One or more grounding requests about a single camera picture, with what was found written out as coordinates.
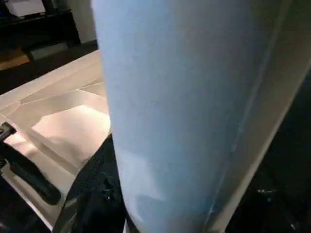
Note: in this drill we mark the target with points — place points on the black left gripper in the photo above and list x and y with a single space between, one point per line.
6 129

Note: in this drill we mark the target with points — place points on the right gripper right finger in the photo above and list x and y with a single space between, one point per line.
281 208

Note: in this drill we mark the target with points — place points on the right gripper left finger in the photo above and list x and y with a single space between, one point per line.
97 189

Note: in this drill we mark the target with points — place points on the white plastic table leg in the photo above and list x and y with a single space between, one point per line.
182 109

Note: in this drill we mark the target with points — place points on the black shelf unit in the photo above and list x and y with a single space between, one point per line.
36 26

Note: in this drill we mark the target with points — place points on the white box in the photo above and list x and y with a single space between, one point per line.
24 6

